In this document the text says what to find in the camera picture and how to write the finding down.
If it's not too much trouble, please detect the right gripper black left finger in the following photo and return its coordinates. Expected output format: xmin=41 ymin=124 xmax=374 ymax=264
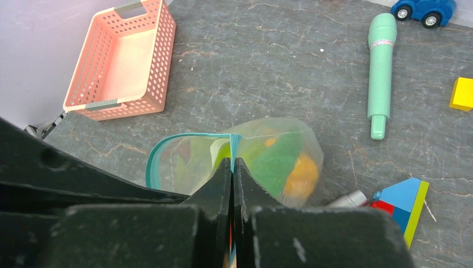
xmin=44 ymin=158 xmax=232 ymax=267

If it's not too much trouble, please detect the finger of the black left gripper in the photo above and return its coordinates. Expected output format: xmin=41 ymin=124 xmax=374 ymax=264
xmin=1 ymin=119 xmax=186 ymax=267

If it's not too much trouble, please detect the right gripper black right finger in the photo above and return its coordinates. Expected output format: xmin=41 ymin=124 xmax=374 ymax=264
xmin=233 ymin=158 xmax=414 ymax=267

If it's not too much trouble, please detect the dark green toy cucumber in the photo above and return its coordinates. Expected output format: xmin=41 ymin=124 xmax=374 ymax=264
xmin=249 ymin=132 xmax=303 ymax=197

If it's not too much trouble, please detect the clear zip top bag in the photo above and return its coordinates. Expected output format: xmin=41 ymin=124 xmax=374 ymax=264
xmin=144 ymin=117 xmax=325 ymax=209

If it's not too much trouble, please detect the green toy pear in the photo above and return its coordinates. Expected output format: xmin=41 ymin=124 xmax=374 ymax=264
xmin=210 ymin=138 xmax=267 ymax=171

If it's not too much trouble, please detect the pink plastic basket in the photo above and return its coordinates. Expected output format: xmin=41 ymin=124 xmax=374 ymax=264
xmin=63 ymin=1 xmax=176 ymax=121

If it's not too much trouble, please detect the grey toy microphone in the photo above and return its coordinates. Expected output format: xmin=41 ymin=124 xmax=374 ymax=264
xmin=327 ymin=190 xmax=369 ymax=208

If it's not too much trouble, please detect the blue green red block stack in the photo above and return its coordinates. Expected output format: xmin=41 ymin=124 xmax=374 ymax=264
xmin=370 ymin=178 xmax=429 ymax=248

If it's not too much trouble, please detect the mint green toy microphone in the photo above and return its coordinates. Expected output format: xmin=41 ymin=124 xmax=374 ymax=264
xmin=367 ymin=13 xmax=397 ymax=140

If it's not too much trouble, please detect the yellow small brick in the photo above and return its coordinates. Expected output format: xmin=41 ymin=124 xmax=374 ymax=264
xmin=449 ymin=77 xmax=473 ymax=112

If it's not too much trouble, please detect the blue toy car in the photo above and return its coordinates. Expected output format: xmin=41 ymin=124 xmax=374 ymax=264
xmin=390 ymin=0 xmax=457 ymax=28

